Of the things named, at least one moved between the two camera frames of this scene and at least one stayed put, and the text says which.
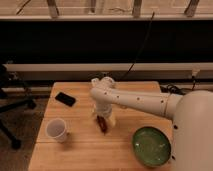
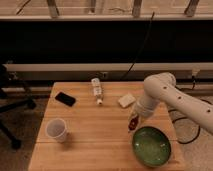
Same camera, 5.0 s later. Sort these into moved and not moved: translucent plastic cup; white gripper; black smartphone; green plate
Moved: white gripper
Not moved: green plate; translucent plastic cup; black smartphone
